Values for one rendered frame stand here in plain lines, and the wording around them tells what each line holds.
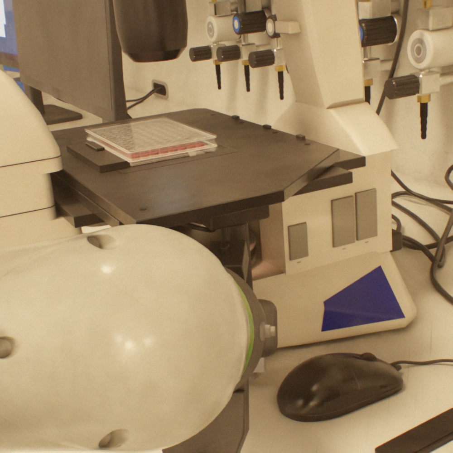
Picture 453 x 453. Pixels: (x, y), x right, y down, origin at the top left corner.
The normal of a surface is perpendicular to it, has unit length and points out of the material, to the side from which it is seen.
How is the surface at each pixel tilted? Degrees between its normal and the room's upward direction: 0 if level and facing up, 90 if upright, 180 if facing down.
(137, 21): 90
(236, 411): 65
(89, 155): 0
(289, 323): 80
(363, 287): 48
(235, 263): 23
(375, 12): 90
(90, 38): 86
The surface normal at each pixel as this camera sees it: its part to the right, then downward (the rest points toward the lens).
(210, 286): 0.68, -0.44
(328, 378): 0.00, -0.65
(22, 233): 0.43, 0.25
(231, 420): -0.18, -0.11
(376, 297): 0.26, -0.44
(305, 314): 0.20, 0.13
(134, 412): 0.07, 0.45
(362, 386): 0.46, -0.13
